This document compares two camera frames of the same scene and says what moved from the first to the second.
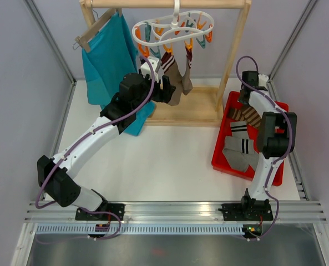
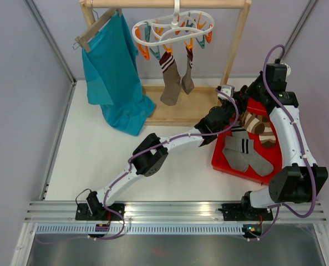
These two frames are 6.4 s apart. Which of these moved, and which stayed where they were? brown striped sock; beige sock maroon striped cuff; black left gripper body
Moved: brown striped sock; black left gripper body
Stayed: beige sock maroon striped cuff
